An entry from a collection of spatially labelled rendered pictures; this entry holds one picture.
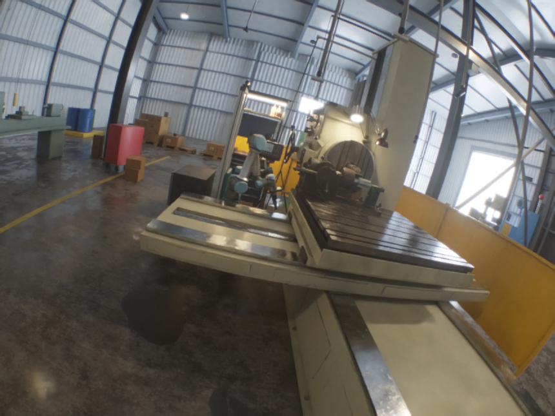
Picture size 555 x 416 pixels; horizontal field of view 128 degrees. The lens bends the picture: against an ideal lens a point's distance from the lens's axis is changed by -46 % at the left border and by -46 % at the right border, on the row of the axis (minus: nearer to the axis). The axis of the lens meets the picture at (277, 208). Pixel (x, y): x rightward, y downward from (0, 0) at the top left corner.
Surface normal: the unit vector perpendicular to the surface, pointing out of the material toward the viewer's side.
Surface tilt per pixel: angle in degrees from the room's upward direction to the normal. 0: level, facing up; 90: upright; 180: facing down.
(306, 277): 90
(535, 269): 90
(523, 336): 90
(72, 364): 0
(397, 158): 90
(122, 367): 0
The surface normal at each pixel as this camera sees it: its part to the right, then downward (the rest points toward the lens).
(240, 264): 0.07, 0.31
